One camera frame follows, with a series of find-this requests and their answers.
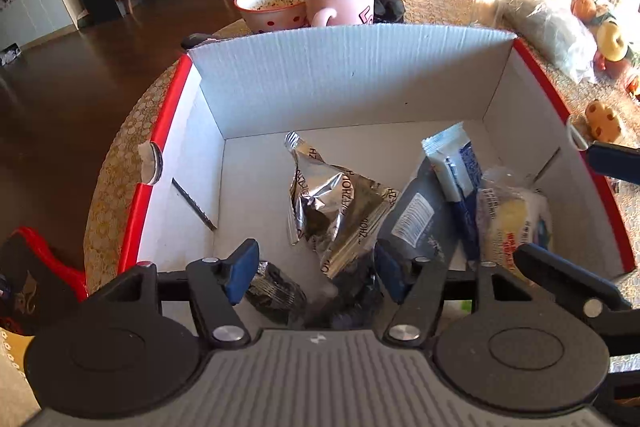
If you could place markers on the black foil packet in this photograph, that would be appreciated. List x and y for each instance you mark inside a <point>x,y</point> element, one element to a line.
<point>275,292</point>

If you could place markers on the black object behind box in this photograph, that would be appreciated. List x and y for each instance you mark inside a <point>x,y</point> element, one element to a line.
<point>197,42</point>

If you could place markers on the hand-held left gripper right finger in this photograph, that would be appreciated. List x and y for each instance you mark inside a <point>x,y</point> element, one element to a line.
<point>389,274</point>

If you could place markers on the blue white packet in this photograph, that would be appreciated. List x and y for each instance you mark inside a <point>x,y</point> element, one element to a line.
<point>457,162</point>

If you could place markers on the pink dotted bowl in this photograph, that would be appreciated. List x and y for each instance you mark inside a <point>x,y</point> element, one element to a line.
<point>270,12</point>

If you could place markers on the white cabinets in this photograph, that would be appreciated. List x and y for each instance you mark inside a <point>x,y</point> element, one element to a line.
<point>30,2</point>

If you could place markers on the silver foil snack packet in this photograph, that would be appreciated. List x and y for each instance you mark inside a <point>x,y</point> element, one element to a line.
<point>330,202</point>

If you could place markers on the orange plush toys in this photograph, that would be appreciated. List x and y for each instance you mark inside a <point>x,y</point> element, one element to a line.
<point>610,37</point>

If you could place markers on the dark clear packet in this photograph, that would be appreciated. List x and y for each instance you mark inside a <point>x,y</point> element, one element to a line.
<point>350,302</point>

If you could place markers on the white red cardboard box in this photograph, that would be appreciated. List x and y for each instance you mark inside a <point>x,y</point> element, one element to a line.
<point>350,77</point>

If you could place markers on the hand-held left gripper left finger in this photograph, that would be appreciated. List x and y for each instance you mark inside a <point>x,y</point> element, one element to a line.
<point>242,269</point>

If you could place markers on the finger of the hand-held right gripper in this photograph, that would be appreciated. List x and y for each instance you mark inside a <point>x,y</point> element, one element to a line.
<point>615,162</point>
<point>560,272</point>

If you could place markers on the orange spotted plush toy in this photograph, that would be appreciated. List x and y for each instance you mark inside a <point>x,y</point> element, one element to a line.
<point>605,122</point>

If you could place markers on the red black bag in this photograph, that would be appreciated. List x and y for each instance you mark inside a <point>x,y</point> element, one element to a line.
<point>35,282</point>

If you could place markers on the pair of shoes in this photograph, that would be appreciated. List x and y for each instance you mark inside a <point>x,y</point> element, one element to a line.
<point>10,56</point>

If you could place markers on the yellow white packet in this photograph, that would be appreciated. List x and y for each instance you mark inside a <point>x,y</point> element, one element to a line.
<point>515,217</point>

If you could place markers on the clear plastic bag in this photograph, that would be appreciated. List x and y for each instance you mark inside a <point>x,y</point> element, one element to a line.
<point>550,37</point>

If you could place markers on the grey white packet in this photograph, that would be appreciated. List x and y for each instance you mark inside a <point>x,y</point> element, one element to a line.
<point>415,217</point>

